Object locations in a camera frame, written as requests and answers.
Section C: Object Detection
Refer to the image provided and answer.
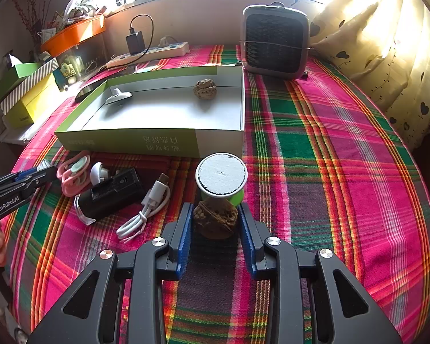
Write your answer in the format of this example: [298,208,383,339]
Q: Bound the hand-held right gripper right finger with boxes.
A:
[236,204,404,344]

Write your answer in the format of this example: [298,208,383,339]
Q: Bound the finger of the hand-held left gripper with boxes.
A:
[0,166,58,201]

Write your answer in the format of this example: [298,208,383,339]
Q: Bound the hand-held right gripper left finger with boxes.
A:
[29,202,195,344]

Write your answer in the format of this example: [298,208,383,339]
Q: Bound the brown walnut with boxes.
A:
[194,79,217,101]
[193,201,239,240]

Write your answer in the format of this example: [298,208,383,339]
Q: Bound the white USB cable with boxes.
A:
[116,173,172,242]

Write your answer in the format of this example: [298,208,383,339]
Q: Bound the white round cap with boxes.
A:
[89,162,110,187]

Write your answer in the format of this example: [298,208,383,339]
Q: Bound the black rectangular device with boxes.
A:
[73,167,146,223]

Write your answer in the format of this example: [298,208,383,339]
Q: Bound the green cardboard box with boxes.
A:
[54,65,246,158]

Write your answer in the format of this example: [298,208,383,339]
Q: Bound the person's left hand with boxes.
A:
[0,218,11,267]

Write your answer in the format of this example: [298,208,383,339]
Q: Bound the white paper sheet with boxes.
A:
[0,125,33,146]

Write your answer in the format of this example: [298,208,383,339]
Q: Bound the yellow box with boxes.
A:
[3,73,63,128]

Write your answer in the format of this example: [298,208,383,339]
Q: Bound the black smartphone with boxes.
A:
[75,66,140,101]

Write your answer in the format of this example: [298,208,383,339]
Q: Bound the green striped box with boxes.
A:
[0,57,60,113]

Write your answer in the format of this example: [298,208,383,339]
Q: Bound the teal box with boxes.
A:
[52,62,79,92]

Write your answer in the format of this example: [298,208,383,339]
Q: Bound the plaid tablecloth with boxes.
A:
[11,43,430,344]

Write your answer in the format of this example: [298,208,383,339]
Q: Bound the clear glass tank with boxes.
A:
[55,36,108,83]

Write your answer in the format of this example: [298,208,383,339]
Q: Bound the orange tray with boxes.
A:
[40,15,105,56]

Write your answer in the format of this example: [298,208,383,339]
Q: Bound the dried red branches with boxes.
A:
[11,0,58,40]

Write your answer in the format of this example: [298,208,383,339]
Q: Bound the black charger adapter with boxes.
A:
[125,32,146,55]

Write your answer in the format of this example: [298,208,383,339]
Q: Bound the white power strip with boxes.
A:
[107,41,190,69]

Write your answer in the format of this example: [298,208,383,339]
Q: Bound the white plastic bag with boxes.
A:
[62,0,104,20]

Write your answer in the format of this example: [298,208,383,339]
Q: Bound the grey fan heater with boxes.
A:
[239,3,312,80]

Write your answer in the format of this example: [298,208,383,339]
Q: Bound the cream heart-print curtain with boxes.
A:
[308,0,430,151]

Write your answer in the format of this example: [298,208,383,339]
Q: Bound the black charger cable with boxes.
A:
[128,14,155,54]

